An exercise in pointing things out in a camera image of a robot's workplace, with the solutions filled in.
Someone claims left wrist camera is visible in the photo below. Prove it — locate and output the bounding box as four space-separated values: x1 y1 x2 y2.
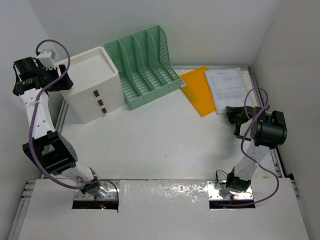
36 49 56 70

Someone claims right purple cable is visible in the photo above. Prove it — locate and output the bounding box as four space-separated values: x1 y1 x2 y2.
219 87 280 208

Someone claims white drawer cabinet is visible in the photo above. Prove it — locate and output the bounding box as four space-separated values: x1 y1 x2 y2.
61 46 126 124

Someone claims purple cable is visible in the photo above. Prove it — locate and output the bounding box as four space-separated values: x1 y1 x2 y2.
219 87 280 208
28 39 120 201

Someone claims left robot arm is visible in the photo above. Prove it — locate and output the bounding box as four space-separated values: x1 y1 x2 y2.
13 57 108 200

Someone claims clear document sleeve with paper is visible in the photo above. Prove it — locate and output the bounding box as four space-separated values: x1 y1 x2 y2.
204 68 255 115

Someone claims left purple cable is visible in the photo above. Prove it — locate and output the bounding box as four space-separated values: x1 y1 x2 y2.
28 39 120 201

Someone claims brown middle drawer tab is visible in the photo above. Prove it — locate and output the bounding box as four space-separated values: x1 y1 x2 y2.
97 99 104 106

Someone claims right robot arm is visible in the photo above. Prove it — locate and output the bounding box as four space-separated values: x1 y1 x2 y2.
225 106 288 192

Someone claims orange plastic folder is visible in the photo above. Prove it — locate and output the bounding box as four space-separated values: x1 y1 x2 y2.
180 66 216 117

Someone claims green file organizer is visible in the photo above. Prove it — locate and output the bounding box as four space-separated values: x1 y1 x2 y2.
103 25 182 110

